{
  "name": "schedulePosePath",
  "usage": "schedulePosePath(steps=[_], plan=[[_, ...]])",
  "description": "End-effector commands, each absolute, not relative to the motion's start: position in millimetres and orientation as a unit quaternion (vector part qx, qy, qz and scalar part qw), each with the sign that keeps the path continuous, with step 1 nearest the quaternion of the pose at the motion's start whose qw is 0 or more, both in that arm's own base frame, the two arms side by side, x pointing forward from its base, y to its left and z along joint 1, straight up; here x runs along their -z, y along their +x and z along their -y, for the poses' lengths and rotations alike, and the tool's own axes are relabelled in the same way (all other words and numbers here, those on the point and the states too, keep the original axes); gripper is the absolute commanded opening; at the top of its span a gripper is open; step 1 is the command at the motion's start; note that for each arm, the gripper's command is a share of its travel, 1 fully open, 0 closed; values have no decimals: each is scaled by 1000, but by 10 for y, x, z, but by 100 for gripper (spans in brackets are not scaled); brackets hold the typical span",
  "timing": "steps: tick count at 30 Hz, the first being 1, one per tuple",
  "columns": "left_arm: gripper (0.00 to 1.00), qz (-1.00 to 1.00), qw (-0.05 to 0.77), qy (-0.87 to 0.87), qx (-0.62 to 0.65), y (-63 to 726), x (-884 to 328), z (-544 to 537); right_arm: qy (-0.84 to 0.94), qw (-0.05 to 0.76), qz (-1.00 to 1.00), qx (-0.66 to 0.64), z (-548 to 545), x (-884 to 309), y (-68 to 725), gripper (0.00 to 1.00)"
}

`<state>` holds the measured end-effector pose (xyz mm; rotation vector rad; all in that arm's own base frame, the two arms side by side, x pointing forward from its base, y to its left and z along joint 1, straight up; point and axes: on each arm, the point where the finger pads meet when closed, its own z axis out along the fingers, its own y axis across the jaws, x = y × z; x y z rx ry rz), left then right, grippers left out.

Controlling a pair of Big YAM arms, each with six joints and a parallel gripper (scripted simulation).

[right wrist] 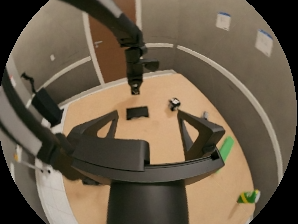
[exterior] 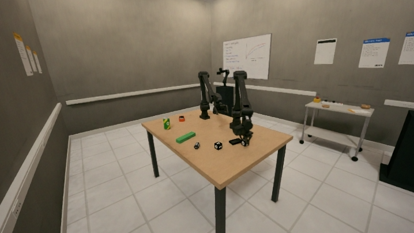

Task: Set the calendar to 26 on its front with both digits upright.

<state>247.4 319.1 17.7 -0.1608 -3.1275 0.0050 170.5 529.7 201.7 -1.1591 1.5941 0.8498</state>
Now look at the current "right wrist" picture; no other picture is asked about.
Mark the green drink can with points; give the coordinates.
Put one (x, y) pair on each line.
(249, 198)

